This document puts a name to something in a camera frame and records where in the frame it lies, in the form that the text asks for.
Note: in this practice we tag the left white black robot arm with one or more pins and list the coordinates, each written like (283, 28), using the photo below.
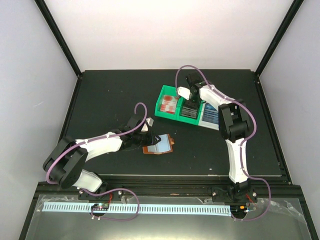
(65, 164)

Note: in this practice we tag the blue credit card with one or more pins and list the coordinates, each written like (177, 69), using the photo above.
(210, 114)

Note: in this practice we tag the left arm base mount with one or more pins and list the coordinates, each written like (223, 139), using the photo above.
(115, 195)

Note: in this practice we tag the red patterned card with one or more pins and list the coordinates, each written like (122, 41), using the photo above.
(169, 104)

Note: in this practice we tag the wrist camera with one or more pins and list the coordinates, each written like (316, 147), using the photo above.
(184, 92)
(147, 124)

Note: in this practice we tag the green bin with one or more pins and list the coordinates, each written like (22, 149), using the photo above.
(185, 119)
(169, 90)

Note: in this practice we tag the brown leather card holder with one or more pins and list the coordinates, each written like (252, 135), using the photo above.
(165, 146)

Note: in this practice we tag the green bin middle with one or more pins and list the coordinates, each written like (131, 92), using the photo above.
(185, 119)

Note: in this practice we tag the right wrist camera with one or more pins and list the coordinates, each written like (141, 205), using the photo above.
(184, 92)

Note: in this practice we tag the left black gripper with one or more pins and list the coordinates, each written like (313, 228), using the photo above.
(152, 140)

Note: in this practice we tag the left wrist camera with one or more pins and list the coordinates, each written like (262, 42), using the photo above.
(147, 124)

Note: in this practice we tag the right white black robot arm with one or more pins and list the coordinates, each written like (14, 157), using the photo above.
(236, 125)

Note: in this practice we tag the white slotted cable duct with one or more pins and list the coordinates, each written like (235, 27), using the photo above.
(119, 208)

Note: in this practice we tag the black credit card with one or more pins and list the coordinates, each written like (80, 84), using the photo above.
(190, 109)

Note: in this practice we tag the black aluminium frame rail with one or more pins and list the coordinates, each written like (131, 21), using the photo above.
(281, 212)

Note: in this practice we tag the green bin left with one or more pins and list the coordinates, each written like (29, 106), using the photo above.
(169, 90)

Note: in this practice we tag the white bin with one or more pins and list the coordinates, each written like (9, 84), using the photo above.
(205, 124)

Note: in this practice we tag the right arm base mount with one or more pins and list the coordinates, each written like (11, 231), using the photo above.
(226, 194)

